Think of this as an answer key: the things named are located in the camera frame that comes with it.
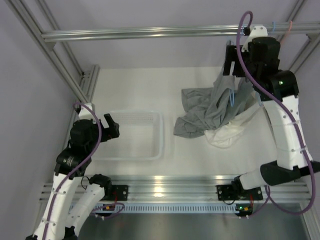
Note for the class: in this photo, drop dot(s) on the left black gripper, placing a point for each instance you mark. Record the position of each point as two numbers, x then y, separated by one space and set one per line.
112 131

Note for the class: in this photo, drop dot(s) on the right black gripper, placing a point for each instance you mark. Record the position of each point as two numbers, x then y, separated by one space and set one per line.
229 54

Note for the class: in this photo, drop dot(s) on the blue wire hanger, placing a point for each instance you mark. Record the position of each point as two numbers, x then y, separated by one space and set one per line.
273 27
229 42

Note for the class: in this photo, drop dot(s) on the grey tank top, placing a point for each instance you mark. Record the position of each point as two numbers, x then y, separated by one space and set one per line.
209 108

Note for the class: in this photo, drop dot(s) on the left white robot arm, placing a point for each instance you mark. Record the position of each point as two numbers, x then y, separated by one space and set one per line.
60 221

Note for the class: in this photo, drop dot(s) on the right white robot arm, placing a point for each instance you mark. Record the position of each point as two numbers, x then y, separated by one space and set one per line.
278 90

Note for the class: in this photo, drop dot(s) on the white tank top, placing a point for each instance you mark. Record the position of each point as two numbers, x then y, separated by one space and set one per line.
226 136

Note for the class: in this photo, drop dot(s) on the white plastic basket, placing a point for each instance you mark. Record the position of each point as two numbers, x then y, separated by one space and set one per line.
141 137

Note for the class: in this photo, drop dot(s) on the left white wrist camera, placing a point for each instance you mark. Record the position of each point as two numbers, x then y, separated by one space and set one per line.
86 111

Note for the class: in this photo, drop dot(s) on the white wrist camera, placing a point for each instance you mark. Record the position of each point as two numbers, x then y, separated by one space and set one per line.
86 111
255 32

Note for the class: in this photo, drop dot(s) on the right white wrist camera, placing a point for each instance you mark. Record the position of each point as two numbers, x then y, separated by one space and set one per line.
255 32

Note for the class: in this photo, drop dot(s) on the left aluminium frame post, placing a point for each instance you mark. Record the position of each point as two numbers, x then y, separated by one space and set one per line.
81 82

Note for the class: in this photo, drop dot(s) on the aluminium frame post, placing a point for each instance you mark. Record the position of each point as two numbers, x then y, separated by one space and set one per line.
304 39
81 82

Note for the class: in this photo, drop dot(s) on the pink wire hanger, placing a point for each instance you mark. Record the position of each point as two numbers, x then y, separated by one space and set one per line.
287 32

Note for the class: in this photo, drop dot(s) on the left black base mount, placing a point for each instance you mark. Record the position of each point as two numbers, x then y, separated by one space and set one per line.
119 193

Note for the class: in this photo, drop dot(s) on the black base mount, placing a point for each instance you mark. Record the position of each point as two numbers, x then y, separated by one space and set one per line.
119 193
226 192

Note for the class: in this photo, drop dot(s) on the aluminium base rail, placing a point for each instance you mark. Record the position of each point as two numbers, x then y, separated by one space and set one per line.
197 189

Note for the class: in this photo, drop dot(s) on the aluminium top rail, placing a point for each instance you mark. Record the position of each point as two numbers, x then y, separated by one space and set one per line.
54 36

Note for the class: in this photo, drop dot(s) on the right aluminium frame post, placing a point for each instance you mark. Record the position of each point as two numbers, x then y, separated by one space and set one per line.
304 39

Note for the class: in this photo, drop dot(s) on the white slotted cable duct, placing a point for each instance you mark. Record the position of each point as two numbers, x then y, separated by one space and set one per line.
152 208

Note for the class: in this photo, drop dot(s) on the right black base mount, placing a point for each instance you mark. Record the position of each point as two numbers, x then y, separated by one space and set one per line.
226 192

